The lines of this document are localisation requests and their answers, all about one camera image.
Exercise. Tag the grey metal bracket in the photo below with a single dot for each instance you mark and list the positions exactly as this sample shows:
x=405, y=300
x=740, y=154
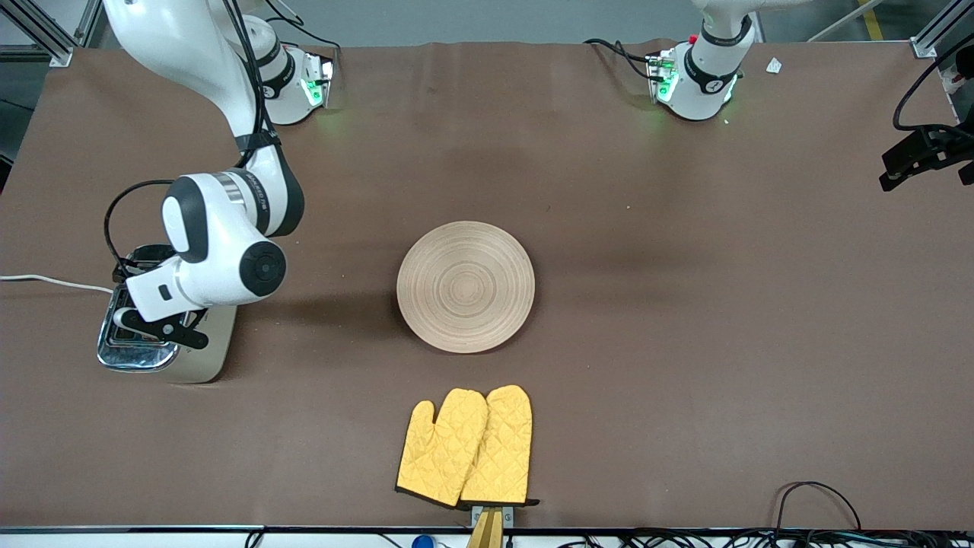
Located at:
x=508, y=516

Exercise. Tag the small white paper tag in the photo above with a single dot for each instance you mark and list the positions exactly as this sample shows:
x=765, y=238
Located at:
x=775, y=66

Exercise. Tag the white power strip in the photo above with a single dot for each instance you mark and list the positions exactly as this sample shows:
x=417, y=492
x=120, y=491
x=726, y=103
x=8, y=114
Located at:
x=960, y=80

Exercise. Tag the aluminium frame profile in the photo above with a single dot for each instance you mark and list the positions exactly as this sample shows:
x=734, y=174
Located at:
x=57, y=52
x=940, y=27

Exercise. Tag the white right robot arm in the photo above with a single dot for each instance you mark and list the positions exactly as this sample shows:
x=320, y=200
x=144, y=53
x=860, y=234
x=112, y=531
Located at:
x=221, y=228

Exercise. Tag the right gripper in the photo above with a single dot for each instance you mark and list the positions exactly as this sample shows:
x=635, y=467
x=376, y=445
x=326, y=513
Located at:
x=138, y=262

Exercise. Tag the yellow quilted oven mitt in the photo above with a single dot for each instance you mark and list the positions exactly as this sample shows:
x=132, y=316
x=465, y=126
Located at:
x=437, y=457
x=506, y=449

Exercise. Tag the beige chrome toaster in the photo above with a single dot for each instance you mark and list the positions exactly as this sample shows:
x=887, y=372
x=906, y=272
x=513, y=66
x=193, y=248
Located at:
x=217, y=350

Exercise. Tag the black table edge rail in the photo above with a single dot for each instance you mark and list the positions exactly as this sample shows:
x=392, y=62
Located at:
x=152, y=528

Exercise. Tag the brown table cover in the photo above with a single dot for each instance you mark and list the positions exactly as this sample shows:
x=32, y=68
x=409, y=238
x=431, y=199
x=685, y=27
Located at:
x=685, y=304

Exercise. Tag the round wooden plate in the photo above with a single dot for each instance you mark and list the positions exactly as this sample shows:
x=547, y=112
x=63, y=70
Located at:
x=466, y=288

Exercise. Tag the blue round cap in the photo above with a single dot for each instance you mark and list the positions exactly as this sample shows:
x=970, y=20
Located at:
x=422, y=542

